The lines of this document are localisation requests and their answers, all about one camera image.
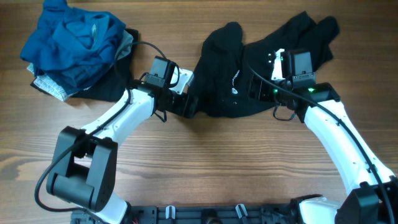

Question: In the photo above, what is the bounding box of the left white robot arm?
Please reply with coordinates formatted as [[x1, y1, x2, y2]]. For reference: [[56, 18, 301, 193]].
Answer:
[[46, 57, 194, 223]]

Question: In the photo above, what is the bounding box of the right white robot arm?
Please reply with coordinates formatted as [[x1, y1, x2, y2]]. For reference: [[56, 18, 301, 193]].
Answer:
[[253, 49, 397, 223]]

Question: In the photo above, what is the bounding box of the grey folded garment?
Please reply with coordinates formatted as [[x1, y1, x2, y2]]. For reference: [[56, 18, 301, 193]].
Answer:
[[114, 30, 134, 60]]

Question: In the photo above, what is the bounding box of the blue crumpled shirt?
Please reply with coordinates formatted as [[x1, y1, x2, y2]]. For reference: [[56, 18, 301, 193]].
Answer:
[[20, 0, 126, 95]]

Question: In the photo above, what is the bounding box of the white patterned cloth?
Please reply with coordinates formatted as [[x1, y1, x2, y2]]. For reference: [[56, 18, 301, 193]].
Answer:
[[33, 66, 96, 101]]

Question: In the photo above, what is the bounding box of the black t-shirt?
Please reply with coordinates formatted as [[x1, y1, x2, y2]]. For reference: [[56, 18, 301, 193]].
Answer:
[[188, 12, 340, 118]]

